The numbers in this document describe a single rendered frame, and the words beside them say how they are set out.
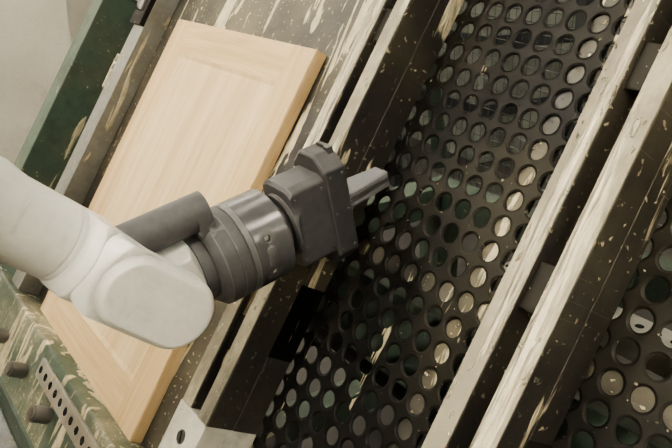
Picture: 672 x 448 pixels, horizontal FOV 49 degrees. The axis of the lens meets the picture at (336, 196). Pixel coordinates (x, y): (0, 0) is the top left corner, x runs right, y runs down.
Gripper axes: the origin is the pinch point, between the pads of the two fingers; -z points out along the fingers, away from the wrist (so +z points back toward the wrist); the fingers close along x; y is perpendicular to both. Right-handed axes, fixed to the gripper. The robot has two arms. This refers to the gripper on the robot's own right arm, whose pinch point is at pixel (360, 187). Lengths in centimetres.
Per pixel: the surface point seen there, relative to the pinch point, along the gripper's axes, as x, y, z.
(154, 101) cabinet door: -3, 62, -2
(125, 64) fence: 1, 75, -3
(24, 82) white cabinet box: -74, 422, -44
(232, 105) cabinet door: -0.2, 37.6, -5.2
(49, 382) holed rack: -32, 44, 31
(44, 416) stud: -34, 39, 34
